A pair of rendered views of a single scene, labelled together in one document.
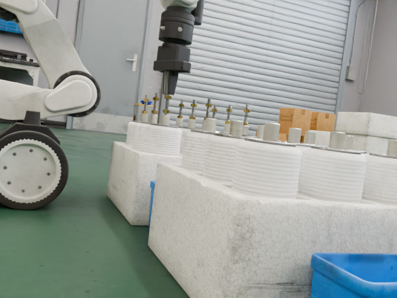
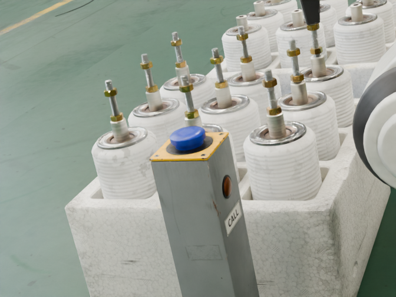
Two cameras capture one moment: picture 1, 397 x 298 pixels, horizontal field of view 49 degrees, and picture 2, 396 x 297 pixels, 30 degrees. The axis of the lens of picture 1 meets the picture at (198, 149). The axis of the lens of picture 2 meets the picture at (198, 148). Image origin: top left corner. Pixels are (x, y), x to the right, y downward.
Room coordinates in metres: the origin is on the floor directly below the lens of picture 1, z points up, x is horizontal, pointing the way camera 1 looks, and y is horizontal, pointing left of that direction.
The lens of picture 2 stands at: (2.06, 0.78, 0.61)
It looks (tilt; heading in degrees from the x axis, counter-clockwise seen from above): 22 degrees down; 228
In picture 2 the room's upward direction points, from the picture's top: 12 degrees counter-clockwise
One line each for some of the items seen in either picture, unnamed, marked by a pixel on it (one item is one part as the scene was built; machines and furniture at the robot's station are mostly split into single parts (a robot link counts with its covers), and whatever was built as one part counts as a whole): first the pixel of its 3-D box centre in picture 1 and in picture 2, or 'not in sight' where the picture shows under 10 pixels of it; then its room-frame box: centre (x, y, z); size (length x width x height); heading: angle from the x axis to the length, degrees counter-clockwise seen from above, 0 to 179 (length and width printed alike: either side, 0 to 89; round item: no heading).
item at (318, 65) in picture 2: (165, 121); (318, 66); (1.15, 0.10, 0.26); 0.02 x 0.02 x 0.03
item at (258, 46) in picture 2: not in sight; (250, 72); (0.94, -0.24, 0.16); 0.10 x 0.10 x 0.18
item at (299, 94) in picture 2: (153, 120); (299, 92); (1.26, 0.14, 0.26); 0.02 x 0.02 x 0.03
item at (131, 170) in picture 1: (184, 182); (243, 198); (1.30, 0.03, 0.09); 0.39 x 0.39 x 0.18; 21
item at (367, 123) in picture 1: (369, 125); not in sight; (3.72, -1.43, 0.45); 0.39 x 0.39 x 0.18; 22
